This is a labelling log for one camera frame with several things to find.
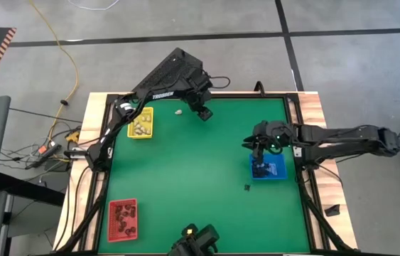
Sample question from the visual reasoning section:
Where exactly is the black frame strut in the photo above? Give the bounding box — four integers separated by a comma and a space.
56, 170, 110, 252
297, 170, 356, 252

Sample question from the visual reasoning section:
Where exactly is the white floor cable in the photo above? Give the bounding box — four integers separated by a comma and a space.
67, 0, 121, 11

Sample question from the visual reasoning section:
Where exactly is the black power strip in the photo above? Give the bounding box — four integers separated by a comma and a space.
25, 141, 63, 170

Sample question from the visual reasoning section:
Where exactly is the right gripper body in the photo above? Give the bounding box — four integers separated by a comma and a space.
251, 119, 297, 168

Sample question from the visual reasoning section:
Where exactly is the black computer tower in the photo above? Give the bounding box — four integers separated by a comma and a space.
131, 46, 204, 92

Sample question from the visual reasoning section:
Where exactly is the yellow plastic basket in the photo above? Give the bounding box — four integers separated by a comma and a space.
126, 106, 155, 140

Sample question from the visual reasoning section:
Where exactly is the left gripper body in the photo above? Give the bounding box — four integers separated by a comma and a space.
185, 85, 213, 110

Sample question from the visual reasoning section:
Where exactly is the yellow floor cable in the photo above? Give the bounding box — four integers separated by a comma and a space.
30, 0, 80, 142

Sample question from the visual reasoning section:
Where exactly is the blue plastic basket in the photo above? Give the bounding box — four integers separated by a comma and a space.
249, 152, 288, 181

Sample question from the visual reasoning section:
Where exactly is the black bracket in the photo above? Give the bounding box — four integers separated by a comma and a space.
324, 203, 342, 218

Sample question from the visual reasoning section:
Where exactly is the black table edge frame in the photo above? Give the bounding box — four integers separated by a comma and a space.
97, 92, 317, 255

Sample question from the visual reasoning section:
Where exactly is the yellow plug connector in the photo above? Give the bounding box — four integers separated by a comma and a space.
65, 129, 81, 143

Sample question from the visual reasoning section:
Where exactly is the black camera cable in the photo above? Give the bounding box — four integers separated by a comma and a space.
205, 75, 232, 90

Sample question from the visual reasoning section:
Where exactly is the wooden table side board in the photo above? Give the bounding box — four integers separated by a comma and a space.
53, 91, 119, 252
288, 91, 360, 250

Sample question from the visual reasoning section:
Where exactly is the black cable bundle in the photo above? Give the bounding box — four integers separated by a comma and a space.
0, 120, 83, 175

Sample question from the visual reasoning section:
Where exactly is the red plastic basket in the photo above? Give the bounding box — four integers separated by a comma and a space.
107, 198, 139, 244

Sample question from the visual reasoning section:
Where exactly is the black device with yellow light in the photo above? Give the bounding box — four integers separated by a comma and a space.
166, 223, 221, 256

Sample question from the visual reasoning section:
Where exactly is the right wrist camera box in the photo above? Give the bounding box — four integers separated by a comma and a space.
261, 120, 286, 138

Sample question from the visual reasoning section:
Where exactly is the black arched handle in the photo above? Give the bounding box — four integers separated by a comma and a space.
254, 80, 268, 98

